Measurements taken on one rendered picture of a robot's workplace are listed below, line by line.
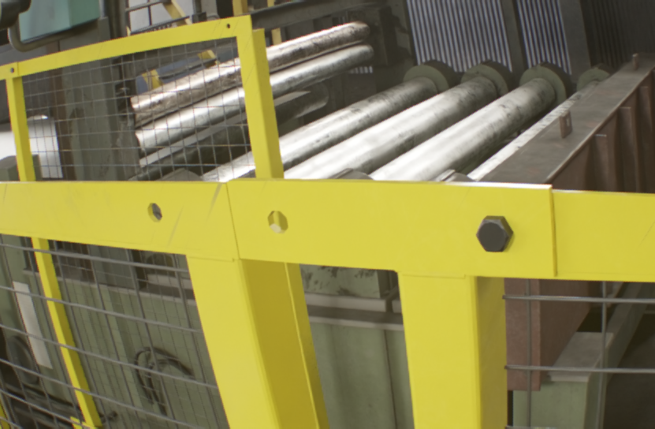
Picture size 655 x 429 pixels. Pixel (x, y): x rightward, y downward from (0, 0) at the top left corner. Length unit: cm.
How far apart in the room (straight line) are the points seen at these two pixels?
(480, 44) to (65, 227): 1168
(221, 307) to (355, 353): 224
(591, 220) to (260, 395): 28
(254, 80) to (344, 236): 167
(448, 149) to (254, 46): 132
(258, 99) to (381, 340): 91
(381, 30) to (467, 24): 746
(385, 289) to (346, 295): 12
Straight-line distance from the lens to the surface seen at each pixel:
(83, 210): 71
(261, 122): 222
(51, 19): 315
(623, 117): 333
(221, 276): 63
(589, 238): 50
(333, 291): 289
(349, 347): 287
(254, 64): 220
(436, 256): 53
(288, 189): 56
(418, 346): 57
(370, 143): 356
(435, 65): 485
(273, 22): 420
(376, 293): 282
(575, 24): 1121
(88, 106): 326
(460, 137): 348
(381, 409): 294
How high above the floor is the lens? 199
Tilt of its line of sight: 17 degrees down
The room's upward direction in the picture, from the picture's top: 8 degrees counter-clockwise
